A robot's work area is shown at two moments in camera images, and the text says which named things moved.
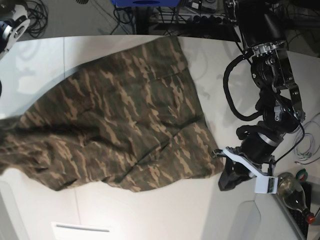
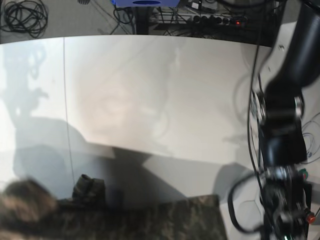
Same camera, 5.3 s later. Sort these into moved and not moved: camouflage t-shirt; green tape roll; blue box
Moved: camouflage t-shirt
Not moved: green tape roll; blue box
